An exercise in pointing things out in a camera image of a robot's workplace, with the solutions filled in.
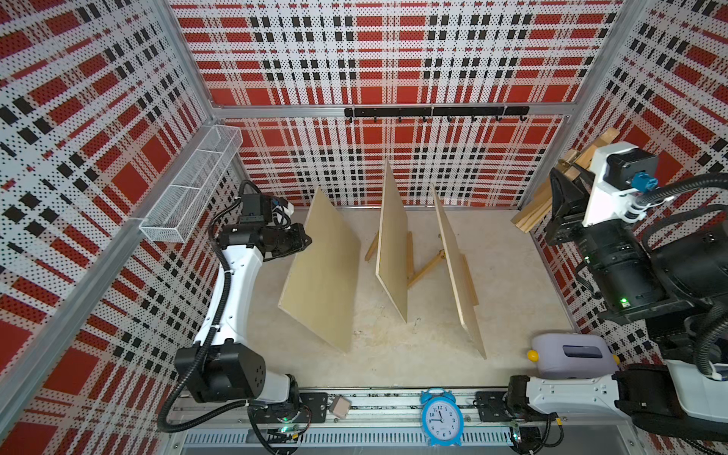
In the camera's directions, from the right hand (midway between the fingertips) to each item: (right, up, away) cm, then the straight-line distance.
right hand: (566, 174), depth 40 cm
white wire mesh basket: (-95, -2, +51) cm, 108 cm away
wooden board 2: (-24, -18, +38) cm, 48 cm away
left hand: (-46, -10, +37) cm, 60 cm away
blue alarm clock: (-11, -56, +30) cm, 64 cm away
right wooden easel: (+4, -27, +53) cm, 60 cm away
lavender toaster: (+22, -41, +33) cm, 57 cm away
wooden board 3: (+1, -24, +59) cm, 64 cm away
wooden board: (-42, -23, +33) cm, 58 cm away
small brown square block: (-38, -54, +33) cm, 73 cm away
